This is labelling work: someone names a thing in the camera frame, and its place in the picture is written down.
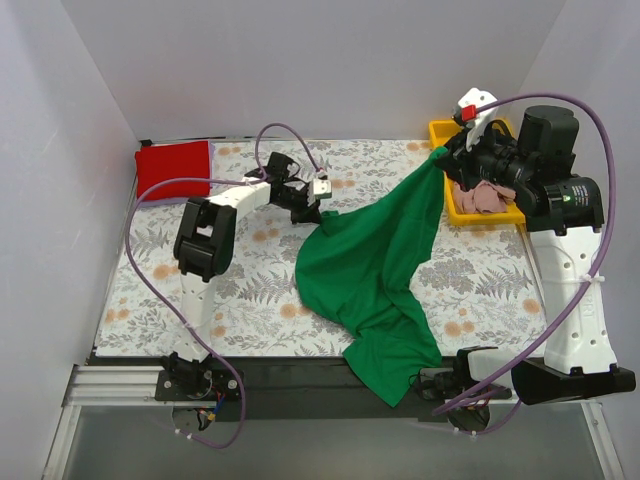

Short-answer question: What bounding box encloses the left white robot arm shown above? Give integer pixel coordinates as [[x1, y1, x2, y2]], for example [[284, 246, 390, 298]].
[[162, 153, 332, 370]]

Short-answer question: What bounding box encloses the black crumpled t shirt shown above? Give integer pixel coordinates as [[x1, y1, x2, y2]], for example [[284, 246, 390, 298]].
[[442, 148, 481, 191]]

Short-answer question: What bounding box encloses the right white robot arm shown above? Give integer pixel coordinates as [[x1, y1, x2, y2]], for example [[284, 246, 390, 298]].
[[436, 103, 636, 405]]

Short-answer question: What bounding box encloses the red folded t shirt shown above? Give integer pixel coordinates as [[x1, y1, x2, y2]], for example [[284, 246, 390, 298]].
[[134, 140, 212, 202]]

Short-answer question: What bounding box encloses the yellow plastic bin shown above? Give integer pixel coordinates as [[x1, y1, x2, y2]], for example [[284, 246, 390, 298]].
[[428, 119, 525, 227]]

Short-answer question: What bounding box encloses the floral patterned table mat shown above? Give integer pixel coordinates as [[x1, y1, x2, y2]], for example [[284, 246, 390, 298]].
[[94, 140, 545, 357]]

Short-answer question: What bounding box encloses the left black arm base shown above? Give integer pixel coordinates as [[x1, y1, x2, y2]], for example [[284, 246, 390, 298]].
[[154, 364, 242, 433]]

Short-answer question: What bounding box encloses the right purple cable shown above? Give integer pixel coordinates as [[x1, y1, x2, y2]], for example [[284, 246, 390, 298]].
[[432, 92, 615, 437]]

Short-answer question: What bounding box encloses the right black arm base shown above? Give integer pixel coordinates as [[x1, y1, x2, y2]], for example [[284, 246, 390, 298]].
[[408, 346, 512, 433]]

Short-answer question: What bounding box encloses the green t shirt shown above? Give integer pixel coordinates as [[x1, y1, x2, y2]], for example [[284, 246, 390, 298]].
[[295, 147, 447, 407]]

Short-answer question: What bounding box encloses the pink crumpled t shirt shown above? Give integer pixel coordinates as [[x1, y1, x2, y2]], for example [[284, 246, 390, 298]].
[[453, 180, 516, 215]]

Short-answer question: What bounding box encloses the aluminium frame rail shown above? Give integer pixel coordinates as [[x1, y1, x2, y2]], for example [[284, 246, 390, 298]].
[[44, 357, 625, 479]]

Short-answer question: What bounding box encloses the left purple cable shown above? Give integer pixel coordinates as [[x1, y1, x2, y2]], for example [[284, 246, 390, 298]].
[[124, 123, 331, 449]]

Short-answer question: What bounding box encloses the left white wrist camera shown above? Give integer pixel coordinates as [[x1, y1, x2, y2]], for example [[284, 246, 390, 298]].
[[307, 173, 332, 205]]

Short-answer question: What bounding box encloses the purple cable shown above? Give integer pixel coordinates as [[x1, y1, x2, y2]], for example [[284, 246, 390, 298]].
[[432, 92, 615, 437], [124, 123, 331, 449]]

